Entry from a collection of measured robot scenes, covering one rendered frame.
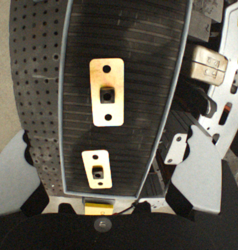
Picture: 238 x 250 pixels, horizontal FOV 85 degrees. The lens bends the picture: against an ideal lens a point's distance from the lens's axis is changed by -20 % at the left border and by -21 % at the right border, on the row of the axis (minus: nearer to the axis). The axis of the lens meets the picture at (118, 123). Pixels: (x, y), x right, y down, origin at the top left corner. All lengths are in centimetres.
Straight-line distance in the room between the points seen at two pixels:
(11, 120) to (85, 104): 167
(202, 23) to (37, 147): 86
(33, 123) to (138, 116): 67
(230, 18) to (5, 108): 185
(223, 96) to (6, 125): 189
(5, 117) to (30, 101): 112
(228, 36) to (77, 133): 41
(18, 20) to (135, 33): 64
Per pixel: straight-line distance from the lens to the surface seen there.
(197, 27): 29
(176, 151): 33
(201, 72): 31
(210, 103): 32
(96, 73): 19
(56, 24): 69
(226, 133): 55
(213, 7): 34
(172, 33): 20
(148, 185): 55
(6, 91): 174
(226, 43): 45
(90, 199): 36
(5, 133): 200
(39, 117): 79
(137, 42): 19
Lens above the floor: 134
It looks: 62 degrees down
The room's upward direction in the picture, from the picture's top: 174 degrees clockwise
